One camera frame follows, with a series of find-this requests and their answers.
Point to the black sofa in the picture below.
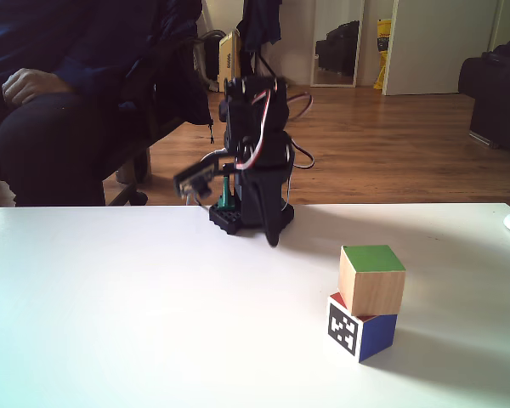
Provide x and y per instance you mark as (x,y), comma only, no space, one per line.
(501,106)

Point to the dark chair with wheels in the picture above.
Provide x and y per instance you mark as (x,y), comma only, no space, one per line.
(141,163)

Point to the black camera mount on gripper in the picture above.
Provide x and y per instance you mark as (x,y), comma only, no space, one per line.
(195,174)

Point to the wooden cube with green face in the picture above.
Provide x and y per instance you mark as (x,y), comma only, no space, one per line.
(376,289)

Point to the white door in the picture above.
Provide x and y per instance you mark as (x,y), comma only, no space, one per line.
(442,47)

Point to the dark hanging clothes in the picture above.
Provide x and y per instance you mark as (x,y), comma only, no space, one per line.
(259,21)

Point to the cube with marker and red face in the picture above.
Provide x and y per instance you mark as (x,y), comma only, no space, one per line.
(378,336)

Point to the yellow and white box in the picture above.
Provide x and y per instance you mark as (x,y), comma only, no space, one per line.
(227,59)

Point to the person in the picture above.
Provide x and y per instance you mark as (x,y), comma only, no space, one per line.
(47,144)

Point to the person's hand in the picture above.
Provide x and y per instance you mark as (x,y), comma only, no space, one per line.
(34,85)

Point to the green table clamp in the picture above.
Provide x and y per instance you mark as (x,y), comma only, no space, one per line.
(226,200)

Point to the dark jacket on chair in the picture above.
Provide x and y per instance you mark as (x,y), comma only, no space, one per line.
(174,64)

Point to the yellow bag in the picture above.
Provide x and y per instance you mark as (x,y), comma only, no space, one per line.
(382,51)

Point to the white framed mirror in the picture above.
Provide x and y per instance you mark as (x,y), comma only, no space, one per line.
(338,42)

